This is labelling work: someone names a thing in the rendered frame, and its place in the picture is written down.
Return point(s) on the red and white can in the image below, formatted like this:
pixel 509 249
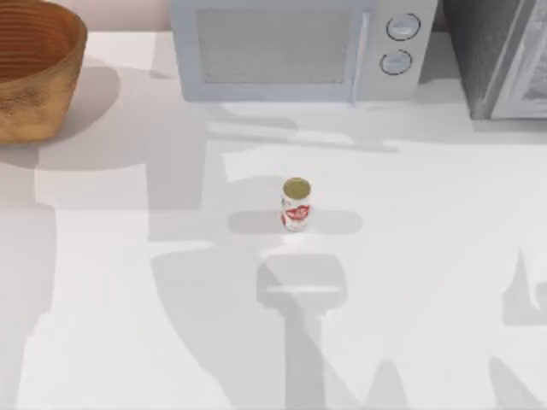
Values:
pixel 296 210

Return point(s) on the microwave oven door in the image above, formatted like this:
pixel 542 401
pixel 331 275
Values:
pixel 273 47

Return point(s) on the pale microwave oven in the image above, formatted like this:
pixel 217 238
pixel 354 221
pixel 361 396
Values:
pixel 384 85

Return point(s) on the round microwave knob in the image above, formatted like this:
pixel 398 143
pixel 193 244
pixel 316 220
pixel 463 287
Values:
pixel 403 25
pixel 396 62

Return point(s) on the brown wooden basket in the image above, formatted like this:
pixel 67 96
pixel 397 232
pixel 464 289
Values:
pixel 40 85

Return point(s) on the grey cabinet door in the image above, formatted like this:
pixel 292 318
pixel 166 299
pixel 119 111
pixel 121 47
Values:
pixel 523 72

